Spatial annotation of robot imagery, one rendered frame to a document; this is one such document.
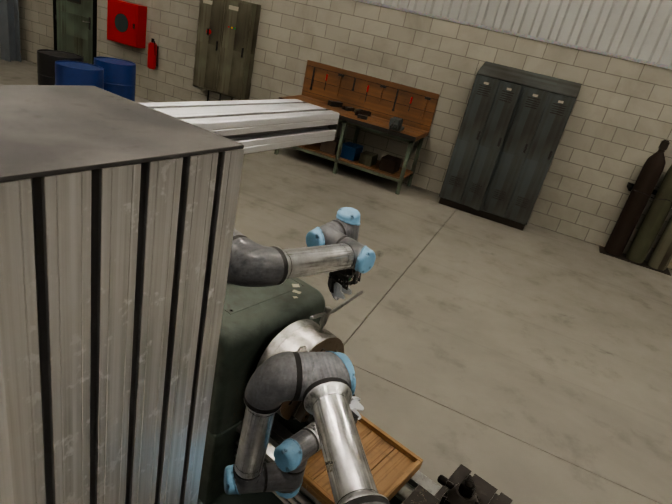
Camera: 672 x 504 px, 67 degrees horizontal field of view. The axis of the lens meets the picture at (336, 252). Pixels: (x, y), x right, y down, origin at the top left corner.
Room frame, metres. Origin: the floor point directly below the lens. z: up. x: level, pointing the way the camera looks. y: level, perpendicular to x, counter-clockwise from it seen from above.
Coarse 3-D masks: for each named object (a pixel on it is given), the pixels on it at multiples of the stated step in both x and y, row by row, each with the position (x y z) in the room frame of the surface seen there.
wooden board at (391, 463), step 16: (368, 432) 1.39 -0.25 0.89; (384, 432) 1.38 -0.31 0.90; (368, 448) 1.31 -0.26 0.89; (384, 448) 1.33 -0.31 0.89; (400, 448) 1.33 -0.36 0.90; (320, 464) 1.20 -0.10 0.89; (384, 464) 1.26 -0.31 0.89; (400, 464) 1.28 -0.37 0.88; (416, 464) 1.27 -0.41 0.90; (304, 480) 1.12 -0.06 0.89; (320, 480) 1.14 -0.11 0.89; (384, 480) 1.20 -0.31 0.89; (400, 480) 1.19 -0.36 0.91; (320, 496) 1.08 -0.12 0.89
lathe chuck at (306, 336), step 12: (312, 324) 1.45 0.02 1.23; (300, 336) 1.36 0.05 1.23; (312, 336) 1.37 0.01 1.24; (324, 336) 1.39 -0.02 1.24; (336, 336) 1.43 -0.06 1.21; (288, 348) 1.32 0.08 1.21; (300, 348) 1.32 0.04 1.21; (312, 348) 1.32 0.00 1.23; (324, 348) 1.38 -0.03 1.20; (336, 348) 1.44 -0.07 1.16; (288, 408) 1.27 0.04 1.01
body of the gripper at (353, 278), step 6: (342, 270) 1.53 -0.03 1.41; (348, 270) 1.51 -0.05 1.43; (354, 270) 1.52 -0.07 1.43; (336, 276) 1.53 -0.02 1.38; (342, 276) 1.50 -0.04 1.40; (348, 276) 1.50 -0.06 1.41; (354, 276) 1.53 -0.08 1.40; (360, 276) 1.55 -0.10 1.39; (342, 282) 1.51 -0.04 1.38; (348, 282) 1.49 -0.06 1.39; (354, 282) 1.53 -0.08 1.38
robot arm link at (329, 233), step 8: (328, 224) 1.45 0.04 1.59; (336, 224) 1.46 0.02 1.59; (312, 232) 1.40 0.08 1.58; (320, 232) 1.40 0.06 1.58; (328, 232) 1.41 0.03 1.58; (336, 232) 1.41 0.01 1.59; (344, 232) 1.45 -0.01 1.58; (312, 240) 1.40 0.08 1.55; (320, 240) 1.38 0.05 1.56; (328, 240) 1.39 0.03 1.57; (336, 240) 1.38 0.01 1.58
